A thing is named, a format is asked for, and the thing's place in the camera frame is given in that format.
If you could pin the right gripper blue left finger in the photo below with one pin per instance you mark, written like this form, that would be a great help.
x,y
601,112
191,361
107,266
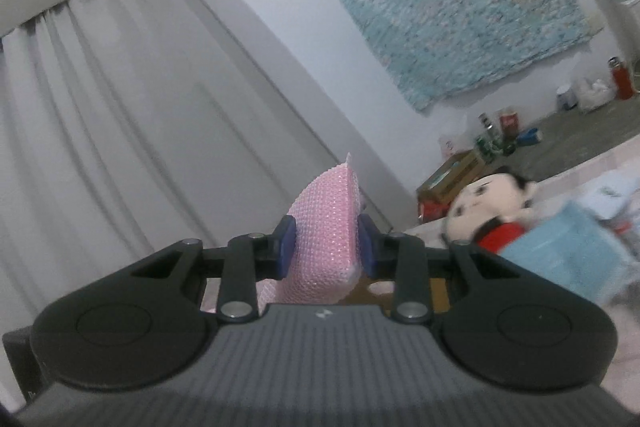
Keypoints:
x,y
252,258

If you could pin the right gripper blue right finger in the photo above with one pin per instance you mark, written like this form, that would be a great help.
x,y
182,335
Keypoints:
x,y
401,259

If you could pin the pink knitted sponge cloth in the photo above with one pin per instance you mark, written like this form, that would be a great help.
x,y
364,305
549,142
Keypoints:
x,y
325,266

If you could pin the light blue towel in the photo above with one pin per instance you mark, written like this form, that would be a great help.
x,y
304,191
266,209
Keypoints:
x,y
573,251

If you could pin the small brown cardboard box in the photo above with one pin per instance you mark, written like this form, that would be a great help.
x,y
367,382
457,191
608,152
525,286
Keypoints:
x,y
438,192

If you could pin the plush doll red bib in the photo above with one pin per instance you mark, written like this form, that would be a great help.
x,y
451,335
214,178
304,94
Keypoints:
x,y
492,212

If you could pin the white window curtain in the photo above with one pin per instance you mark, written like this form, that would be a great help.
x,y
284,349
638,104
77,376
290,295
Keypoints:
x,y
127,125

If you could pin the checked bed sheet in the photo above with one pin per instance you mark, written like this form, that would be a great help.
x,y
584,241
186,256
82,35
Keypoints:
x,y
607,187

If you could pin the white plastic bag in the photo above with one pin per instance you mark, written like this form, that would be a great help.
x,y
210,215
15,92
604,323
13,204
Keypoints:
x,y
592,95

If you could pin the red thermos bottle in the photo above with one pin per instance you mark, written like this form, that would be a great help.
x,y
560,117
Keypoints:
x,y
622,78

